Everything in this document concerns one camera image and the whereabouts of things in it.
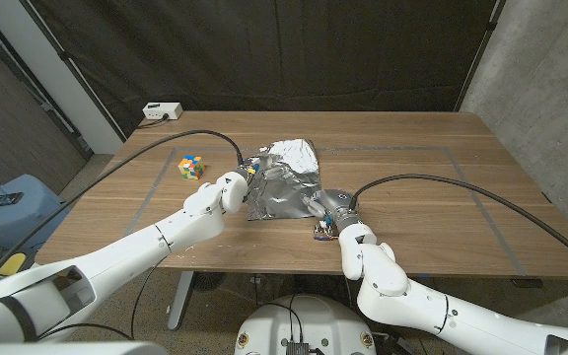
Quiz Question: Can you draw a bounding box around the white power strip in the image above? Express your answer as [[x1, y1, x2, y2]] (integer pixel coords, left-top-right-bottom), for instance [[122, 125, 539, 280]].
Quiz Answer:
[[141, 102, 184, 121]]

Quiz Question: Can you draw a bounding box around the black power strip cable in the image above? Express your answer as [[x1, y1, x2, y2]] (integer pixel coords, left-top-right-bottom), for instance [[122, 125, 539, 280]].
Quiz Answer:
[[135, 113, 170, 130]]

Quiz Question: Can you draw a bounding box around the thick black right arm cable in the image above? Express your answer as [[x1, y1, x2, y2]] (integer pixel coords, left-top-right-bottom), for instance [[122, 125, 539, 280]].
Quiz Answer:
[[347, 173, 568, 275]]

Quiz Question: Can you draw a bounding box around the white robot shoulder cover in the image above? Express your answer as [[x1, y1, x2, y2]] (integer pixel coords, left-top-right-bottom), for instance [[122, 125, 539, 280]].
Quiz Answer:
[[0, 340, 170, 355]]

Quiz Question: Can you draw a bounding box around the grey tape outline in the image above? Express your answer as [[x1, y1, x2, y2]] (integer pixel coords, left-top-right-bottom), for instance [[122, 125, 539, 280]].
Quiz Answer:
[[110, 145, 530, 277]]

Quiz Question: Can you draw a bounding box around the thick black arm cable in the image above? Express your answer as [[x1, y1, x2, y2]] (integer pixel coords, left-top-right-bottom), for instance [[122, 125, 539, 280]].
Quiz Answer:
[[347, 173, 568, 275], [0, 129, 246, 292]]

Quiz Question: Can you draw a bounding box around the black slipper yellow insole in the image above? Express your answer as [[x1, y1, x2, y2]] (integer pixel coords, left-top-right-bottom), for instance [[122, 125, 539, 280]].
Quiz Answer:
[[0, 251, 29, 277]]

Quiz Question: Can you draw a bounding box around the blue plastic container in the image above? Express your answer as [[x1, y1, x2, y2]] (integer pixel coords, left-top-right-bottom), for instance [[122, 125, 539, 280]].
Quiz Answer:
[[0, 174, 71, 250]]

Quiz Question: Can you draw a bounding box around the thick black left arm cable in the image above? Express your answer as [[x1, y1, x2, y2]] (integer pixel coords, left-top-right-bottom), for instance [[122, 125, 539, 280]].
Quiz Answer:
[[0, 129, 246, 292]]

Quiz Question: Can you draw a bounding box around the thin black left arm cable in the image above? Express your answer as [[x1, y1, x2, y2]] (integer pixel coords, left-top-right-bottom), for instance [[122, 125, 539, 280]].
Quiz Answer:
[[36, 258, 165, 341]]

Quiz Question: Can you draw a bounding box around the grey table leg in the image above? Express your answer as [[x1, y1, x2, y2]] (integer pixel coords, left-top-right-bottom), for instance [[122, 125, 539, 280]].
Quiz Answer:
[[167, 270, 195, 331]]

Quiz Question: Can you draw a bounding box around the black torso cable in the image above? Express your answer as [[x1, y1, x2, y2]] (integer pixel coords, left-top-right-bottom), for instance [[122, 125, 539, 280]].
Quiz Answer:
[[258, 295, 306, 342]]

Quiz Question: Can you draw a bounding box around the black backdrop stand pole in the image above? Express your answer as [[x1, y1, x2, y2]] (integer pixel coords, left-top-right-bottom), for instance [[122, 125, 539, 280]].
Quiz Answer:
[[454, 0, 507, 112], [20, 0, 127, 142]]

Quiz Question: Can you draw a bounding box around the black ribbed round object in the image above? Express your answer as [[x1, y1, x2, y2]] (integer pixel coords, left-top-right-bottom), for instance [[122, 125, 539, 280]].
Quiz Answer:
[[192, 271, 226, 292]]

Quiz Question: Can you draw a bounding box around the colourful cube toy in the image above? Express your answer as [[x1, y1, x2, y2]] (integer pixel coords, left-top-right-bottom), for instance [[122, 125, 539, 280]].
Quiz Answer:
[[177, 154, 207, 181]]

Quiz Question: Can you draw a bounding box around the aluminum foil sheet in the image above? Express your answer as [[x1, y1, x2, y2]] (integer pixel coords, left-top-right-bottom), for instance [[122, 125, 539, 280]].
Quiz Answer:
[[246, 137, 322, 222]]

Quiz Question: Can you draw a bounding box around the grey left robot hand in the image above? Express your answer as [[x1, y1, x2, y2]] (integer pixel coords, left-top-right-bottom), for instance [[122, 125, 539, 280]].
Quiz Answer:
[[237, 153, 285, 186]]

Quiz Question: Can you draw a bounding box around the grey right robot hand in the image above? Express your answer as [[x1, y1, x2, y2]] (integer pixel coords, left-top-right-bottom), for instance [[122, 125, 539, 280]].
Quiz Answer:
[[306, 188, 362, 233]]

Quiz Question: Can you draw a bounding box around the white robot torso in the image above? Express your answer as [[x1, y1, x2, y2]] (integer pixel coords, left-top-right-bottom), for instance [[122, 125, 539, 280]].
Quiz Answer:
[[233, 294, 378, 355]]

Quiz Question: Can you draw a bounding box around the small foil-wrapped object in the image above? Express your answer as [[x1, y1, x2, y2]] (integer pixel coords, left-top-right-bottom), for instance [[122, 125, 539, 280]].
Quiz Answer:
[[313, 221, 338, 242]]

